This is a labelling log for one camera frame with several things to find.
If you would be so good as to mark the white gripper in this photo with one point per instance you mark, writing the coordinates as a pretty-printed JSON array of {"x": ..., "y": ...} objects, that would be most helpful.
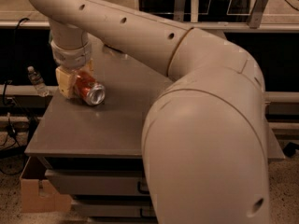
[{"x": 71, "y": 57}]

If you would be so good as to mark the red coke can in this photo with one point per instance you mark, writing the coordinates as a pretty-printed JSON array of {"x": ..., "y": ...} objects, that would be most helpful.
[{"x": 89, "y": 89}]

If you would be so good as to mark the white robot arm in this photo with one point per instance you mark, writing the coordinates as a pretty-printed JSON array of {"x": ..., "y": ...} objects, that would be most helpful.
[{"x": 204, "y": 141}]

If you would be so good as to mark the clear plastic water bottle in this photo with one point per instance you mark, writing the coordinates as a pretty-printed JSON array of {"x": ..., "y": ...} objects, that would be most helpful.
[{"x": 38, "y": 82}]

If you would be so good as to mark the grey drawer cabinet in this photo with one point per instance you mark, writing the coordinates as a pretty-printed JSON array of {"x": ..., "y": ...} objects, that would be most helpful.
[{"x": 74, "y": 137}]

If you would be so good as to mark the brown cardboard box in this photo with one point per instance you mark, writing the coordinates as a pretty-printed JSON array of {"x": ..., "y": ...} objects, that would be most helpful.
[{"x": 38, "y": 195}]

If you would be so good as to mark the lower grey drawer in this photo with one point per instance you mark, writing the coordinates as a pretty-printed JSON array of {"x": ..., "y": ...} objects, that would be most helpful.
[{"x": 105, "y": 208}]

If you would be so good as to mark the middle metal bracket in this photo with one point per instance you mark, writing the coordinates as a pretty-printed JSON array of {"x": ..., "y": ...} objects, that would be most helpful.
[{"x": 179, "y": 6}]

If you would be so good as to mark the metal bracket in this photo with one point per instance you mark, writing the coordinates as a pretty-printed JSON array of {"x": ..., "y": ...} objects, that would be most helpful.
[
  {"x": 256, "y": 15},
  {"x": 179, "y": 6}
]

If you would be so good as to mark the right metal bracket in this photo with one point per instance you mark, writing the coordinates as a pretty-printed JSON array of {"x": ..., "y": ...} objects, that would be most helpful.
[{"x": 256, "y": 15}]

